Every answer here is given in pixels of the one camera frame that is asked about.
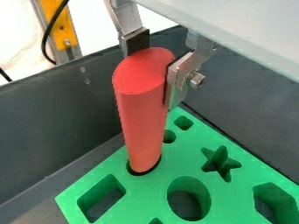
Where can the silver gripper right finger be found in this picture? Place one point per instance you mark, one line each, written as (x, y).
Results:
(183, 74)

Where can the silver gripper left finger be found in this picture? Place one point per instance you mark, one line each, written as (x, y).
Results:
(132, 35)

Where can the red oval cylinder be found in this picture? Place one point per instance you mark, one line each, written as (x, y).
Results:
(137, 82)

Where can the green shape sorter board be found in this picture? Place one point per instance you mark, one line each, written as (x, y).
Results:
(208, 182)

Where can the yellow metal frame post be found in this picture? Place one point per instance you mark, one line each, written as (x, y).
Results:
(60, 45)

